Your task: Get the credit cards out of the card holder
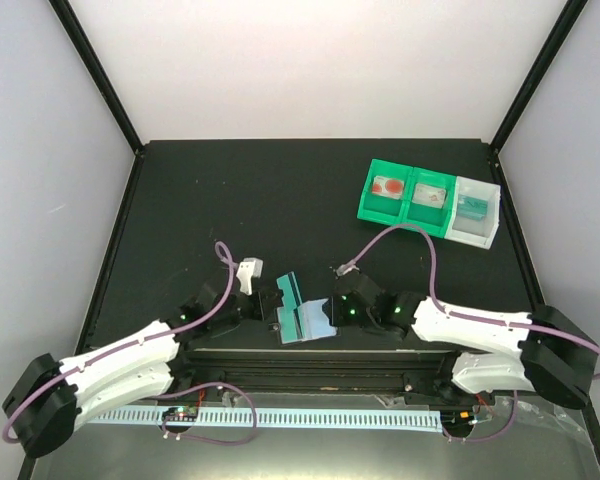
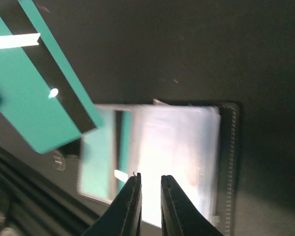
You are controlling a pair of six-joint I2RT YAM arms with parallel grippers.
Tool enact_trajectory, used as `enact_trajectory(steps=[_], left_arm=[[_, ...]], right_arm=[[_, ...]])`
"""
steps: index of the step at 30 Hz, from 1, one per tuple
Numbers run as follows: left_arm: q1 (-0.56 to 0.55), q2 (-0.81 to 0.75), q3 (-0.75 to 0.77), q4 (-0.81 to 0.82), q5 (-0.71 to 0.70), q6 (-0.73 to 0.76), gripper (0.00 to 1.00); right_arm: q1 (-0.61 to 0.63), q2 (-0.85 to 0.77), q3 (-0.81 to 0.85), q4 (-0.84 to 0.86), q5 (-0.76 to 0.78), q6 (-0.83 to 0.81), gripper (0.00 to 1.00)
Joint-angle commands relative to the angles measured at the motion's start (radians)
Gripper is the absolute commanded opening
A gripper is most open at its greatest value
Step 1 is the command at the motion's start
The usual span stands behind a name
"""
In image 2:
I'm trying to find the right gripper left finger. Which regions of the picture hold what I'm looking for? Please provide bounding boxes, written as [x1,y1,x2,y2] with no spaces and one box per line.
[83,173,142,236]

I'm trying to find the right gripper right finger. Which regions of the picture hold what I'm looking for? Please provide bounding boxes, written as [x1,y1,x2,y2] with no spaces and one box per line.
[161,175,222,236]

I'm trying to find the black leather card holder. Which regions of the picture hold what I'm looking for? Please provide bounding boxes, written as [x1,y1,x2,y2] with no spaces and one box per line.
[53,100,240,236]

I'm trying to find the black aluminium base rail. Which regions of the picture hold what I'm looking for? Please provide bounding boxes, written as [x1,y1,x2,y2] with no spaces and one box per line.
[0,147,99,236]

